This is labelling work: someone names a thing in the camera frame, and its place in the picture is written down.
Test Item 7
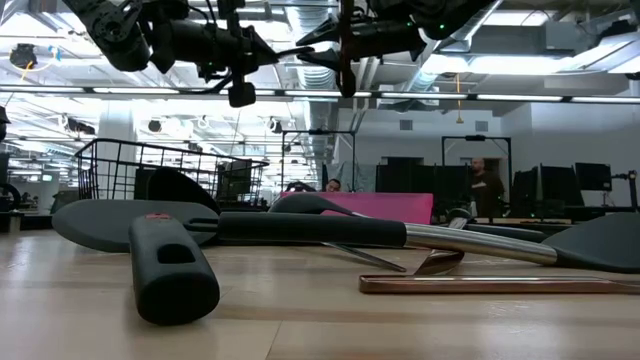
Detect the square black spatula steel handle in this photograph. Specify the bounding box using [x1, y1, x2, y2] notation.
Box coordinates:
[217, 211, 640, 275]

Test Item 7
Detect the round black spatula red button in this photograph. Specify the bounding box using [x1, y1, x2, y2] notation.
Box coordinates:
[51, 198, 222, 327]

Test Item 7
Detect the pink plastic bin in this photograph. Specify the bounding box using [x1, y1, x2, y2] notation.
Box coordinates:
[279, 192, 435, 226]

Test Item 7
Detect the black partition panel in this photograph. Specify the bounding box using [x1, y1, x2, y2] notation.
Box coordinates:
[374, 164, 471, 195]

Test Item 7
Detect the black ladle thick handle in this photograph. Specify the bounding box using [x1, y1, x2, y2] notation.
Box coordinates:
[269, 193, 550, 245]

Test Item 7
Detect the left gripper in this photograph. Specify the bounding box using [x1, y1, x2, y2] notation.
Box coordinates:
[199, 0, 316, 109]

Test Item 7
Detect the silver spiral ceiling duct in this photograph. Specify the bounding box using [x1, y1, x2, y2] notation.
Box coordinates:
[287, 0, 346, 134]
[399, 29, 504, 96]

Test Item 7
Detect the black metal table frame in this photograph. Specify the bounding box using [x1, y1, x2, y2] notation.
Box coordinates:
[0, 213, 86, 232]

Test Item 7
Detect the black gantry frame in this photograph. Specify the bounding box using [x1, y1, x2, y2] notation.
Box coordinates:
[441, 134, 514, 174]

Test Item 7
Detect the black wire basket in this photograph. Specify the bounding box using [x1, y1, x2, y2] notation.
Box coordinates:
[74, 138, 271, 217]

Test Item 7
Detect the long ceiling light rail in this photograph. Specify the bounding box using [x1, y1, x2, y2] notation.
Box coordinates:
[0, 85, 640, 105]

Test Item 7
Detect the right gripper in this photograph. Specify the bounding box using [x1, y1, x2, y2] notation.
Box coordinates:
[297, 0, 426, 100]

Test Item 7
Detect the silver table knife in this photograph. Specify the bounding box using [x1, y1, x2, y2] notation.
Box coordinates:
[321, 241, 407, 274]

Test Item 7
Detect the black ceiling cable reel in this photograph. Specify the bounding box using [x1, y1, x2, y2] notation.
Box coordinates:
[8, 43, 40, 71]

